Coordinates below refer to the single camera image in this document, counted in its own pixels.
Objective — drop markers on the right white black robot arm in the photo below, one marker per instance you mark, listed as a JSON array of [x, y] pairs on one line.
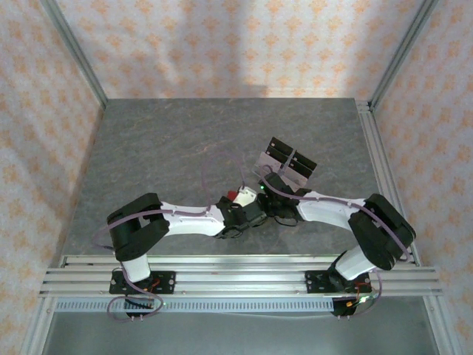
[[325, 212]]

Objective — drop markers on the aluminium side rail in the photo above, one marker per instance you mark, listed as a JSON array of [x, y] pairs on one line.
[[380, 166]]

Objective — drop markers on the narrow aluminium extrusion rail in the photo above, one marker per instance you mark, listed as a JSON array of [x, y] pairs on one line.
[[240, 260]]

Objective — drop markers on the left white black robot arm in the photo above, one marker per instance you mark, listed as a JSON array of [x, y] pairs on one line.
[[192, 222]]

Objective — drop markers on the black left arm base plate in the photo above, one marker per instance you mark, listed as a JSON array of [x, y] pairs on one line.
[[166, 283]]

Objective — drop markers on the aluminium frame post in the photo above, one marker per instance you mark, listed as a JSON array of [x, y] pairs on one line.
[[74, 51], [404, 51]]

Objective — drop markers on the wide aluminium extrusion rail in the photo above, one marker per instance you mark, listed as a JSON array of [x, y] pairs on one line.
[[240, 283]]

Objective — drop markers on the grey metal panel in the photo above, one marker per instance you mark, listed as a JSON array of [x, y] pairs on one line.
[[240, 336]]

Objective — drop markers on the aluminium frame leg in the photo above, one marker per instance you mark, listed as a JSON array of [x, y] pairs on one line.
[[35, 329], [439, 329]]

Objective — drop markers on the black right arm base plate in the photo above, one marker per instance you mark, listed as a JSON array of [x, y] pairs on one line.
[[314, 283]]

